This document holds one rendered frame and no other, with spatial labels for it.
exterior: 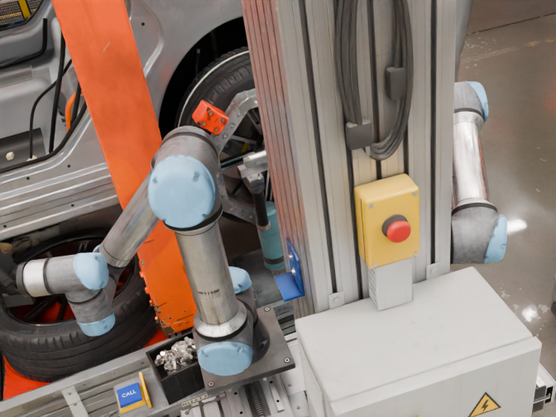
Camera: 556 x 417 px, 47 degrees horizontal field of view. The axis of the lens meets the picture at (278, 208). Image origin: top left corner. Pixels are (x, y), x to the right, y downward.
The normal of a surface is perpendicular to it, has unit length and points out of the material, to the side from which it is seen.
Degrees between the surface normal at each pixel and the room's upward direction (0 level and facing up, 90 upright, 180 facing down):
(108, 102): 90
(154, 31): 90
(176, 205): 82
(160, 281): 90
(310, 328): 0
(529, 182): 0
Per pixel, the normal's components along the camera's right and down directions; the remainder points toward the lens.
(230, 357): 0.04, 0.67
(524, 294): -0.14, -0.81
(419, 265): 0.27, 0.52
